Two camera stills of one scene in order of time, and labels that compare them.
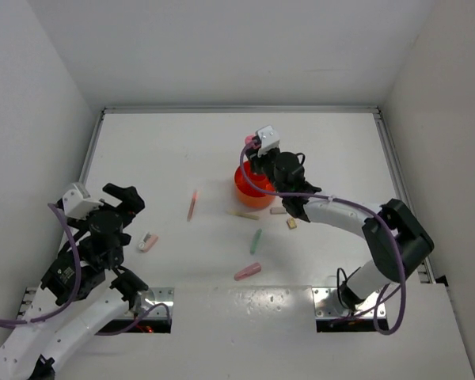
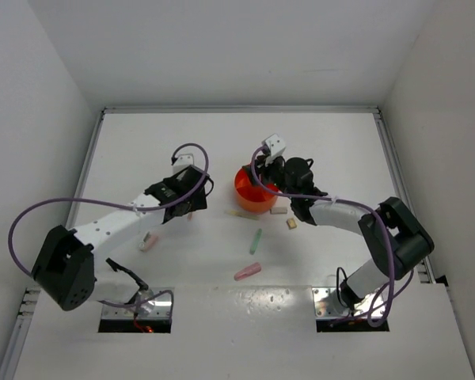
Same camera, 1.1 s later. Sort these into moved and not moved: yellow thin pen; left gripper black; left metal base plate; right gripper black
Moved: left gripper black
Not moved: right gripper black; left metal base plate; yellow thin pen
